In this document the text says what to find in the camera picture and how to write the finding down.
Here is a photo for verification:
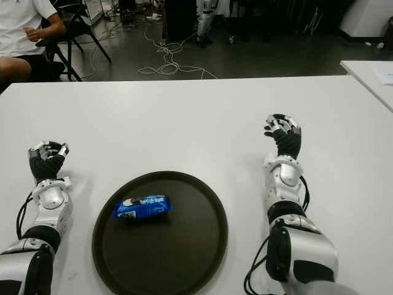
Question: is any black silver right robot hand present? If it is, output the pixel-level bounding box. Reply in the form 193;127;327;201
263;113;302;160

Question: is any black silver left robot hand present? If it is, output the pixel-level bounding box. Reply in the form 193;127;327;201
28;140;70;184

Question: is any blue Oreo packet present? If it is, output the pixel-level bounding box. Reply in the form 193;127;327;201
112;194;174;220

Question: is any white side table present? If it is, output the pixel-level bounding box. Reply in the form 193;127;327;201
340;60;393;113

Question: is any black wheeled stand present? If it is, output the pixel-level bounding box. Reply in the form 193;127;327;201
219;12;249;44

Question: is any white paper sheet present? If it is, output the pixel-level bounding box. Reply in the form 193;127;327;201
373;66;393;86

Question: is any round dark brown tray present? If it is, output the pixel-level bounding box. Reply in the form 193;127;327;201
91;171;229;295

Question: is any black folding chair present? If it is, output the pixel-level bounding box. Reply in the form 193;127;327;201
36;0;112;82

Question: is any seated person in white shirt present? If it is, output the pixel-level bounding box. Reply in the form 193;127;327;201
0;0;68;87

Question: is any silver humanoid robot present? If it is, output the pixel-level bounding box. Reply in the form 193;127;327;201
196;0;219;49

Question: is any white cabinet with black base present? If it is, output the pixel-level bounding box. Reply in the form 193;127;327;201
339;0;393;42

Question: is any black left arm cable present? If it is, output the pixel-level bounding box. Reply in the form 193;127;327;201
17;190;34;240

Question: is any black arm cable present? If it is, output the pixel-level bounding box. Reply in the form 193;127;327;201
244;175;310;295
17;190;34;240

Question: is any white floor cable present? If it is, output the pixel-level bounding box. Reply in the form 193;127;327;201
138;18;219;80

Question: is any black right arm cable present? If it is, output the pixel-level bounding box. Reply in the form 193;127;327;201
244;175;310;295

